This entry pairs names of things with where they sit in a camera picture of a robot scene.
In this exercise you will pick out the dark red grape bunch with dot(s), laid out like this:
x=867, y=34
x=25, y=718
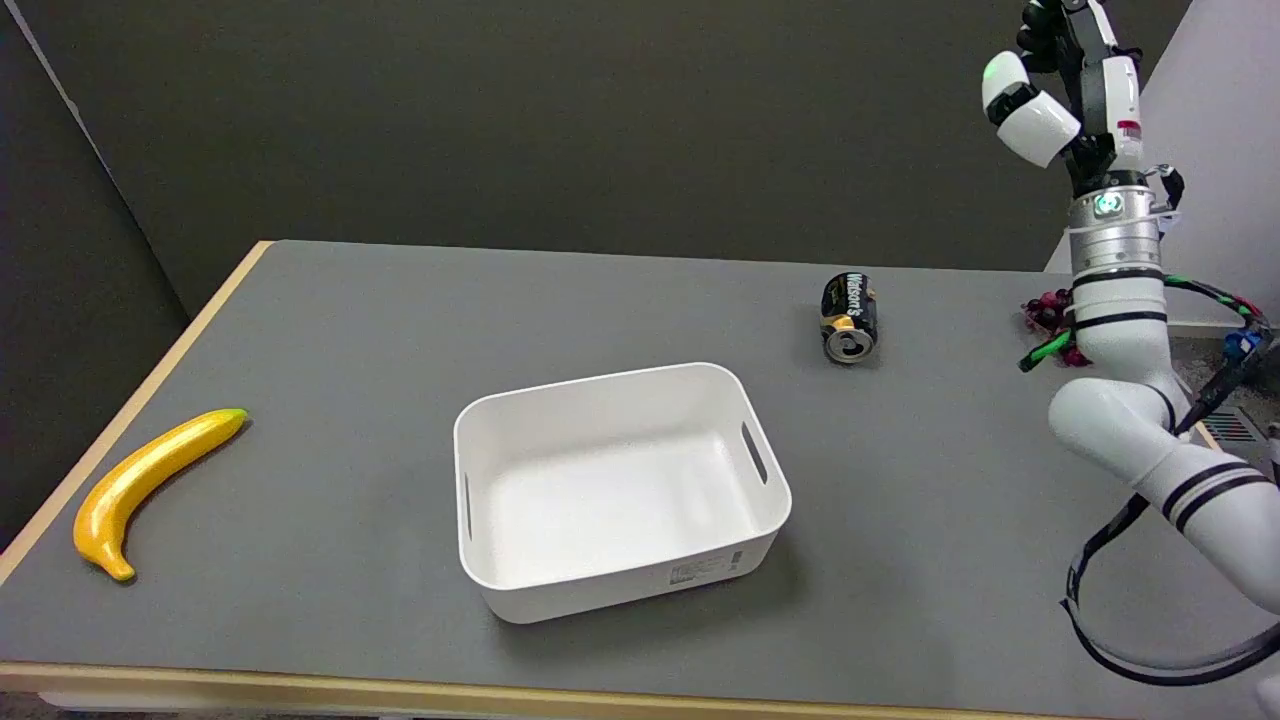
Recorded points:
x=1045, y=312

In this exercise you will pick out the floor vent grille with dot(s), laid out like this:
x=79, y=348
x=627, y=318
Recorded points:
x=1232, y=428

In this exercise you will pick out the yellow toy banana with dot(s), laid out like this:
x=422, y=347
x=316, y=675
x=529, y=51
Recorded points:
x=140, y=480

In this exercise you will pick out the white plastic storage bin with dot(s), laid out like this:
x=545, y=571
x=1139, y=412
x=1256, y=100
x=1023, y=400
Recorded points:
x=610, y=500

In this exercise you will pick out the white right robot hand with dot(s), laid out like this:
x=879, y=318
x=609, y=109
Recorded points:
x=1105, y=100

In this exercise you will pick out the black Watsons drink can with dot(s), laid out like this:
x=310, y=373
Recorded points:
x=850, y=310

